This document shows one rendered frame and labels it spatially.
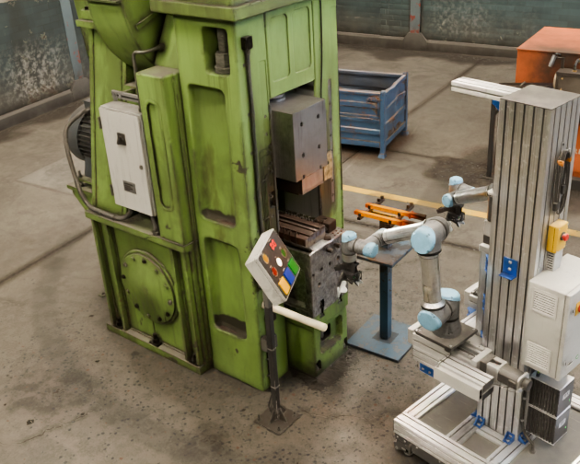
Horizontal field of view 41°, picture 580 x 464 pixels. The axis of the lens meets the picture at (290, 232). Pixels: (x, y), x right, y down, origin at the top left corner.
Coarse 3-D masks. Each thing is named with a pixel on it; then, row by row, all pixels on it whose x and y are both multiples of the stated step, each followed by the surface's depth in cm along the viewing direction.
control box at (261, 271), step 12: (264, 240) 404; (276, 240) 412; (252, 252) 398; (264, 252) 395; (276, 252) 406; (288, 252) 418; (252, 264) 388; (264, 264) 390; (276, 264) 401; (264, 276) 390; (276, 276) 395; (264, 288) 393; (276, 288) 392; (276, 300) 395
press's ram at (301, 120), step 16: (288, 96) 436; (304, 96) 434; (272, 112) 416; (288, 112) 410; (304, 112) 415; (320, 112) 428; (288, 128) 413; (304, 128) 419; (320, 128) 432; (288, 144) 418; (304, 144) 423; (320, 144) 435; (288, 160) 423; (304, 160) 427; (320, 160) 440; (288, 176) 428; (304, 176) 431
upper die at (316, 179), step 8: (320, 168) 442; (312, 176) 437; (320, 176) 444; (280, 184) 442; (288, 184) 437; (296, 184) 433; (304, 184) 432; (312, 184) 439; (296, 192) 436; (304, 192) 434
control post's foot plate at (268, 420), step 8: (272, 408) 464; (264, 416) 458; (272, 416) 451; (280, 416) 454; (288, 416) 457; (296, 416) 456; (264, 424) 452; (272, 424) 451; (280, 424) 451; (288, 424) 450; (272, 432) 447; (280, 432) 445
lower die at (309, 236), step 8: (288, 216) 473; (296, 216) 472; (280, 224) 465; (288, 224) 465; (312, 224) 462; (320, 224) 462; (280, 232) 458; (288, 232) 457; (304, 232) 454; (312, 232) 453; (320, 232) 459; (288, 240) 456; (296, 240) 452; (304, 240) 448; (312, 240) 454
